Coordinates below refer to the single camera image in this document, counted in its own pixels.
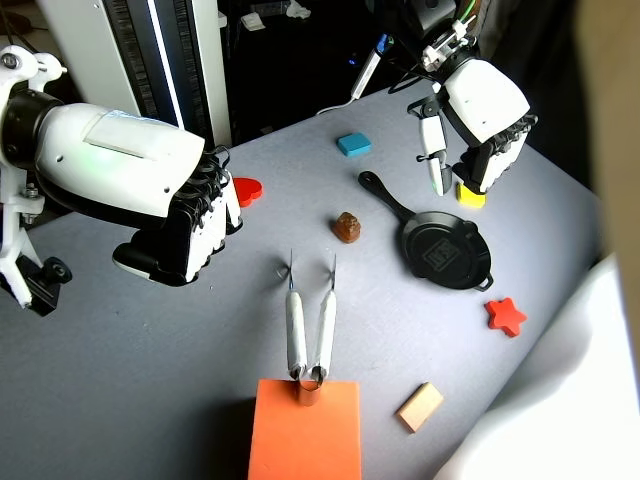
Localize white wand with blue tip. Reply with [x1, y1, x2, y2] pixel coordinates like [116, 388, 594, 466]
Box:
[316, 33, 393, 117]

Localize black cast iron skillet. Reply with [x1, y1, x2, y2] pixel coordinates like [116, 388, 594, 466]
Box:
[358, 170, 495, 292]

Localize metal tongs with white wrap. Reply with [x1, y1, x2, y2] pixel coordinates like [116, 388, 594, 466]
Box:
[277, 248, 339, 407]

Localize blue block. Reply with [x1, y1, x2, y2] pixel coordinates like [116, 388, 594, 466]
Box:
[337, 132, 373, 158]

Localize brown food piece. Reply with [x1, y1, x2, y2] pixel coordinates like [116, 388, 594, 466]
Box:
[332, 211, 363, 245]

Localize white backdrop sheet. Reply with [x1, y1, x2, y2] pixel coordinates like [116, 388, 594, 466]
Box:
[433, 0, 640, 480]

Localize red star block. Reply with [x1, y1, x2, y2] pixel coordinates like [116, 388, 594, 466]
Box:
[483, 297, 529, 339]

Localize white robot body column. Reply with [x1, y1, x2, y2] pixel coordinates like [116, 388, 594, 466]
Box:
[35, 0, 234, 147]

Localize yellow block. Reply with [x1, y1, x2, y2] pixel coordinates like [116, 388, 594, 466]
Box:
[455, 182, 487, 210]

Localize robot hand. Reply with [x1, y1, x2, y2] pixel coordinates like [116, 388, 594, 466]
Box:
[33, 102, 245, 289]
[407, 56, 540, 198]

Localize large orange block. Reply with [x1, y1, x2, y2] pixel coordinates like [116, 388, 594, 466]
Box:
[247, 378, 362, 480]

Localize grey table cloth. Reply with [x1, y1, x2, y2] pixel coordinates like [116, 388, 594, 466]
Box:
[0, 84, 609, 480]

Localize red heart block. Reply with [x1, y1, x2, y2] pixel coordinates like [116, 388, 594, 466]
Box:
[232, 177, 264, 208]

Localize flat wooden block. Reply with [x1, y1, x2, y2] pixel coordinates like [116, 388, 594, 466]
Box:
[397, 382, 445, 434]

